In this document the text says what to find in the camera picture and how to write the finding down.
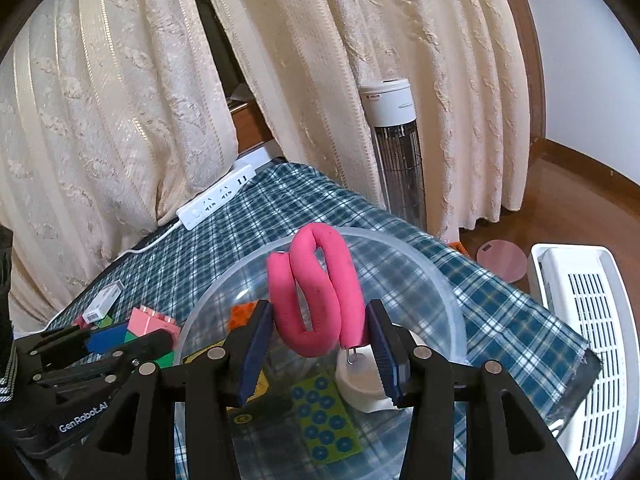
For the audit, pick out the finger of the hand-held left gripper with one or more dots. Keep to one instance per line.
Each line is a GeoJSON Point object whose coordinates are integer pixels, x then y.
{"type": "Point", "coordinates": [107, 341]}
{"type": "Point", "coordinates": [150, 347]}

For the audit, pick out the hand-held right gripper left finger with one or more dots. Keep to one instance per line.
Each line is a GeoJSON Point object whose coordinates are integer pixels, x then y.
{"type": "Point", "coordinates": [252, 355]}

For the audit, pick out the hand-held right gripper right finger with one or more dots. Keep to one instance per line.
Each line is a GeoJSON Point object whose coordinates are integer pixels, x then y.
{"type": "Point", "coordinates": [385, 360]}

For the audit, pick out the green block with blue dots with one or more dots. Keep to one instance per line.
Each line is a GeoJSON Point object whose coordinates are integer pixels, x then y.
{"type": "Point", "coordinates": [325, 425]}
{"type": "Point", "coordinates": [137, 337]}

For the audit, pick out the pink toy brick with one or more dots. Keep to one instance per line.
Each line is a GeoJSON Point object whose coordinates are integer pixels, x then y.
{"type": "Point", "coordinates": [150, 322]}

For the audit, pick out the white plastic jar lid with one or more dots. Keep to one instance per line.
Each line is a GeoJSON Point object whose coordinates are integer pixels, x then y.
{"type": "Point", "coordinates": [357, 385]}

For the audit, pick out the white cardboard medicine box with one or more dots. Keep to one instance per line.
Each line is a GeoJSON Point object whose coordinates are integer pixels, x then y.
{"type": "Point", "coordinates": [102, 302]}

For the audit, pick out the orange toy block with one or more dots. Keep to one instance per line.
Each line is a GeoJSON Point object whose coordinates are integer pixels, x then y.
{"type": "Point", "coordinates": [242, 315]}

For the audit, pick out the green box with yellow label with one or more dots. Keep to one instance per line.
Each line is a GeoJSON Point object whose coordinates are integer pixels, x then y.
{"type": "Point", "coordinates": [245, 416]}

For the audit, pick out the clear plastic bowl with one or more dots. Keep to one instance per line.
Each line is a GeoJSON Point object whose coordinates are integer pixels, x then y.
{"type": "Point", "coordinates": [410, 280]}

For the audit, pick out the pink foam hair curler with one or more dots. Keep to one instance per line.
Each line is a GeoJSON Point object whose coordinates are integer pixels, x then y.
{"type": "Point", "coordinates": [345, 285]}

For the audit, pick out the red toy block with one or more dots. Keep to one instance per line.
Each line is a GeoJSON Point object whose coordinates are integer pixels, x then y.
{"type": "Point", "coordinates": [80, 322]}

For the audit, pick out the blue plaid tablecloth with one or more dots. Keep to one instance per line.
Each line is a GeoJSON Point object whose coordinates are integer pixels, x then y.
{"type": "Point", "coordinates": [500, 320]}

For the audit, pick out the orange massage mat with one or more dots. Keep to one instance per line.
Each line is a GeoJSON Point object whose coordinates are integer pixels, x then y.
{"type": "Point", "coordinates": [457, 248]}

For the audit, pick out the pink round scale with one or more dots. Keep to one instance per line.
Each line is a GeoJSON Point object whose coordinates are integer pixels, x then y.
{"type": "Point", "coordinates": [502, 262]}

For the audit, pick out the white power strip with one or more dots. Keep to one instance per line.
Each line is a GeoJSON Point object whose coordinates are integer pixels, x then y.
{"type": "Point", "coordinates": [215, 197]}

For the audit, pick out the white tower heater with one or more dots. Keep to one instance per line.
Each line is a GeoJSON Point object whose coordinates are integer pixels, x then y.
{"type": "Point", "coordinates": [397, 160]}

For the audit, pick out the wide cream patterned curtain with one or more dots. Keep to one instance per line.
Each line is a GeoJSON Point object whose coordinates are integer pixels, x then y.
{"type": "Point", "coordinates": [100, 135]}

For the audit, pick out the white slatted appliance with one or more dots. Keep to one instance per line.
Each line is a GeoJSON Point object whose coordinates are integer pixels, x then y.
{"type": "Point", "coordinates": [590, 335]}

